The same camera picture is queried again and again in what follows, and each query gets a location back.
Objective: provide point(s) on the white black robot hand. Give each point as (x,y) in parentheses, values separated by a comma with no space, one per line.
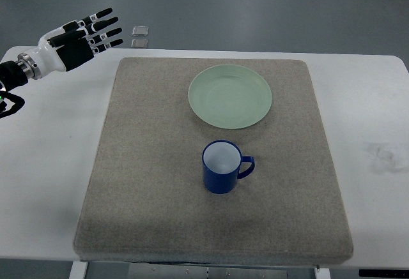
(70,46)

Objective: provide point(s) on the blue enamel mug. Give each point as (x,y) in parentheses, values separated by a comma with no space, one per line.
(223,165)

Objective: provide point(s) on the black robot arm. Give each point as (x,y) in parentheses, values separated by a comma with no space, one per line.
(12,76)

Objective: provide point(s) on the upper metal floor plate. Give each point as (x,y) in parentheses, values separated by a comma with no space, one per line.
(140,31)

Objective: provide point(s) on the light green plate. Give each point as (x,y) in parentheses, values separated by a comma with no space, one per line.
(230,96)

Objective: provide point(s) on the grey felt mat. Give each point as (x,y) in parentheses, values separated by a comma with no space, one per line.
(168,187)

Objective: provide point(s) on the metal table frame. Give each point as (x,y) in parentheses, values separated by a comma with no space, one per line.
(80,270)

